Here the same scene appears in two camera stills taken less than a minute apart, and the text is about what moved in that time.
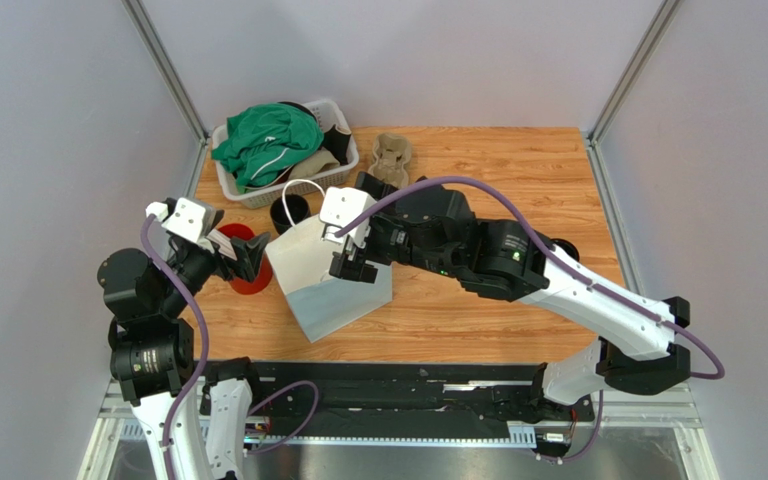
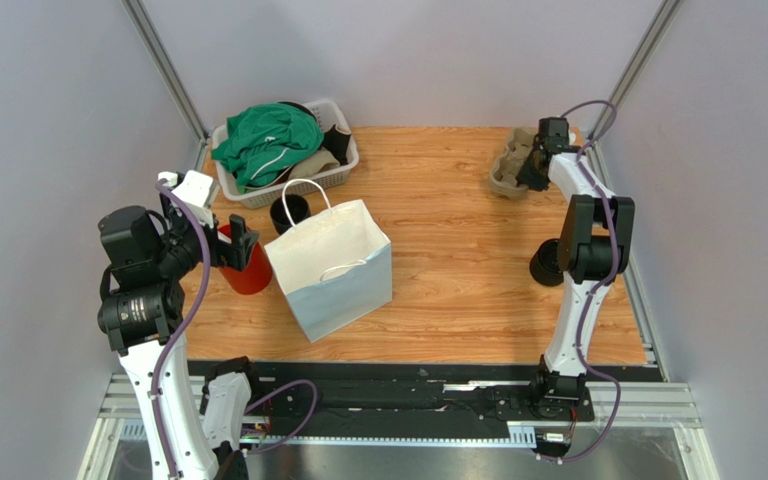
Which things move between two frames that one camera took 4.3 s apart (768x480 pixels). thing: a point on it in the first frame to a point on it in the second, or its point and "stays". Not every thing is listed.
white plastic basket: x=329 y=114 stays
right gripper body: x=363 y=258 to x=533 y=168
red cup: x=264 y=272 stays
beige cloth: x=315 y=163 stays
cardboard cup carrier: x=391 y=152 to x=503 y=177
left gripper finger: x=249 y=255 to x=242 y=241
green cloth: x=264 y=142 stays
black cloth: x=335 y=142 stays
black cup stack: x=298 y=208 stays
